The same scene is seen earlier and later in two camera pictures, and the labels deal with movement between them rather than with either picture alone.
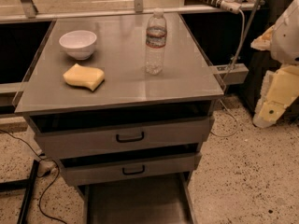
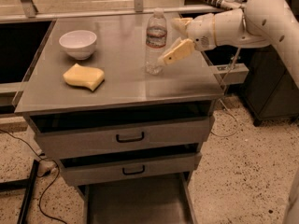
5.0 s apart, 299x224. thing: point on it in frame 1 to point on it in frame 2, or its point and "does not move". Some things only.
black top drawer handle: x=130 y=140 does not move
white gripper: x=287 y=37 to x=201 y=32
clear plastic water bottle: x=156 y=40 does not move
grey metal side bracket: x=232 y=74 does not move
